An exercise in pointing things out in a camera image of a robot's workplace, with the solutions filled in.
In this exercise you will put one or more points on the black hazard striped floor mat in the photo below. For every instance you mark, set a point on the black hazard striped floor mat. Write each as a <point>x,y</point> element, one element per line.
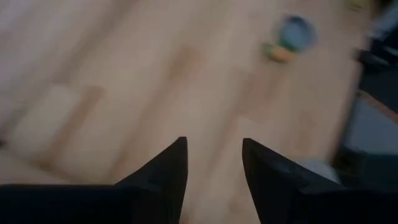
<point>382,84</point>

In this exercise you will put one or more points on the short yellow green can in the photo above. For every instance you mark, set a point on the short yellow green can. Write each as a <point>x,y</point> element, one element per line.
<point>295,34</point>

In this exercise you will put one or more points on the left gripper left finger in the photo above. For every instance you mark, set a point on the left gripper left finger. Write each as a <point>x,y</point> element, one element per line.
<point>149,193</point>

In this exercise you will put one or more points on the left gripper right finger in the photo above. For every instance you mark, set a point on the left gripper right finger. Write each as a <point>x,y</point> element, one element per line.
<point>280,193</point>

